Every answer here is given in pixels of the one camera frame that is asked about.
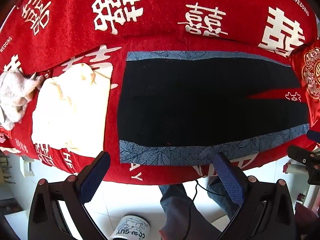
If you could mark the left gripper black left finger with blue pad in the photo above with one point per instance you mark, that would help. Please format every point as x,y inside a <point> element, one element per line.
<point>46,220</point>

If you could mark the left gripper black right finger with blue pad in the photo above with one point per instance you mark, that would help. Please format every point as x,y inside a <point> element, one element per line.
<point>265,209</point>

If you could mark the black pants blue patterned trim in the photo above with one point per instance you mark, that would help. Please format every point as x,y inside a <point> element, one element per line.
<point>180,108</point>

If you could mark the white printed mug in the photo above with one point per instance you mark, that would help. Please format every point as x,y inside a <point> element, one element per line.
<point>131,227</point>

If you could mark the person's jeans legs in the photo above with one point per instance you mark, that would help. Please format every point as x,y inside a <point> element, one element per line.
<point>183,220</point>

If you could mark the red embroidered cushion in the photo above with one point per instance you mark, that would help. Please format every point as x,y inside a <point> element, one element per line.
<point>305,63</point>

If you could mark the cream folded cloth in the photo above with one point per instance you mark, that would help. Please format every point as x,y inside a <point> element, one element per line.
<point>71,109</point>

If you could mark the red wedding sofa cover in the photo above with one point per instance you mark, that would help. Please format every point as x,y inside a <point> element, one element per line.
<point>46,37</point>

